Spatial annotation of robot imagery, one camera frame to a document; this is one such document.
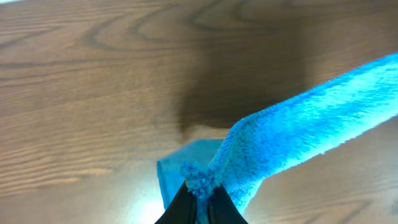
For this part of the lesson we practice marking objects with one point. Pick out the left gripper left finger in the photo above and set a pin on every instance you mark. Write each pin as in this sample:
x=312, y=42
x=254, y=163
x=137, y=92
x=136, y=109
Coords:
x=182, y=209

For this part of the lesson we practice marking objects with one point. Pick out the blue microfiber cloth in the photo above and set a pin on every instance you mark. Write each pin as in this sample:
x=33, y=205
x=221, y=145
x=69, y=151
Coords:
x=282, y=136

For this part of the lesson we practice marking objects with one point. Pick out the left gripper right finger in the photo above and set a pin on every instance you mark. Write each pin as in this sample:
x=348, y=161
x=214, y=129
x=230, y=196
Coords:
x=221, y=209

